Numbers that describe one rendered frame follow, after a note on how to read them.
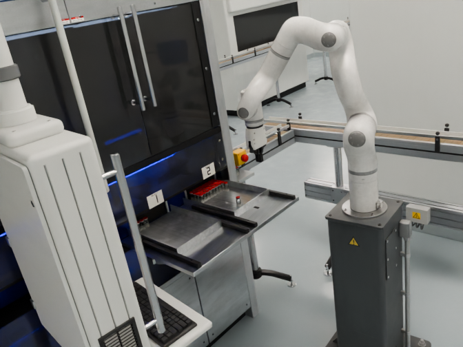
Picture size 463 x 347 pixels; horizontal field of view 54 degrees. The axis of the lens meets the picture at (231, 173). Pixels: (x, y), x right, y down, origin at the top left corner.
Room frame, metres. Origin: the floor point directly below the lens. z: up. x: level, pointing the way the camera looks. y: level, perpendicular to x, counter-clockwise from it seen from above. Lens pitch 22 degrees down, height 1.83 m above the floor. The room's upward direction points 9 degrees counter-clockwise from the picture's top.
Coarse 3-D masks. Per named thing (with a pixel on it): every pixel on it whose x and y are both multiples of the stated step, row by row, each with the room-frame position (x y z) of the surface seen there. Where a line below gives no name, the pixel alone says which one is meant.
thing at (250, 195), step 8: (232, 184) 2.16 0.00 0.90; (240, 184) 2.12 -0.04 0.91; (224, 192) 2.11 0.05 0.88; (232, 192) 2.09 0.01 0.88; (240, 192) 2.07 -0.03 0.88; (248, 192) 2.06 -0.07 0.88; (256, 192) 2.04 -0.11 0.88; (264, 192) 1.97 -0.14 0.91; (184, 200) 2.04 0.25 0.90; (192, 200) 2.00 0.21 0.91; (208, 200) 2.04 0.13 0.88; (216, 200) 2.02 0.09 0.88; (224, 200) 2.01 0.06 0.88; (232, 200) 1.99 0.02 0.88; (240, 200) 1.98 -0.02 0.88; (248, 200) 1.97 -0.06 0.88; (256, 200) 1.92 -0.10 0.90; (216, 208) 1.89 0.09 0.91; (224, 208) 1.93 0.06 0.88; (232, 208) 1.91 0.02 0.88; (240, 208) 1.84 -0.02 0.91; (248, 208) 1.88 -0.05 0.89
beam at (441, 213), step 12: (312, 180) 2.79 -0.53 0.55; (324, 180) 2.76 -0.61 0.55; (312, 192) 2.75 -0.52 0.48; (324, 192) 2.69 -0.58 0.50; (336, 192) 2.62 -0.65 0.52; (348, 192) 2.56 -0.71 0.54; (384, 192) 2.45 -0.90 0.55; (420, 204) 2.24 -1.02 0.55; (432, 204) 2.22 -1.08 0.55; (444, 204) 2.19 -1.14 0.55; (456, 204) 2.17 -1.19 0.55; (432, 216) 2.20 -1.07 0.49; (444, 216) 2.15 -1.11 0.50; (456, 216) 2.10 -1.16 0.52; (456, 228) 2.10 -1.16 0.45
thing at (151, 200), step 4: (156, 192) 1.86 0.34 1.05; (160, 192) 1.87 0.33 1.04; (148, 196) 1.83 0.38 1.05; (152, 196) 1.84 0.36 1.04; (160, 196) 1.87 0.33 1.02; (148, 200) 1.82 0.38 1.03; (152, 200) 1.84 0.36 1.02; (156, 200) 1.85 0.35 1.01; (160, 200) 1.86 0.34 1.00; (148, 204) 1.82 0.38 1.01; (152, 204) 1.83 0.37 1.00; (156, 204) 1.85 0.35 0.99
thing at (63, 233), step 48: (0, 144) 1.18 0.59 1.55; (48, 144) 1.08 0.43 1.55; (0, 192) 1.24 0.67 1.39; (48, 192) 1.01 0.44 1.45; (96, 192) 1.08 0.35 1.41; (48, 240) 1.00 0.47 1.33; (96, 240) 1.06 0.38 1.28; (48, 288) 1.13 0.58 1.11; (96, 288) 1.03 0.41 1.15; (96, 336) 1.01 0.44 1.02; (144, 336) 1.09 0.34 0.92
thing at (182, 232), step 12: (168, 216) 1.94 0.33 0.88; (180, 216) 1.92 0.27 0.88; (192, 216) 1.88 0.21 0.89; (204, 216) 1.83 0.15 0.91; (156, 228) 1.84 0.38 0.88; (168, 228) 1.82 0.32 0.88; (180, 228) 1.80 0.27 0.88; (192, 228) 1.78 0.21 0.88; (204, 228) 1.76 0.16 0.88; (216, 228) 1.73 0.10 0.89; (156, 240) 1.67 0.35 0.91; (168, 240) 1.71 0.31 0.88; (180, 240) 1.69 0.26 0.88; (192, 240) 1.63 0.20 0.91; (180, 252) 1.58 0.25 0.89
